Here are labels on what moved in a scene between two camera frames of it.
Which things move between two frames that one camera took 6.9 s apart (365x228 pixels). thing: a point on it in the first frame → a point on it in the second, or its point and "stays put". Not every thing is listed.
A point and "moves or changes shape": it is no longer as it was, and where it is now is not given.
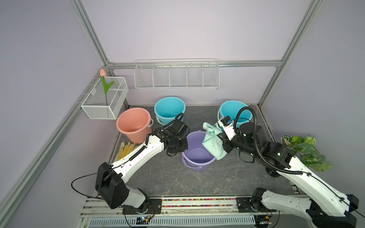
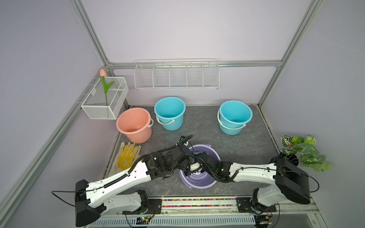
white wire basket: [95, 104] stays put
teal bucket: [169, 109] stays put
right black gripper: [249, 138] → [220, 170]
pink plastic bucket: [135, 122] stays put
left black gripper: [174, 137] → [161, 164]
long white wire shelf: [199, 73] stays put
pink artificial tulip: [103, 73] stays put
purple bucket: [197, 157] moves or changes shape
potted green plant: [305, 148] stays put
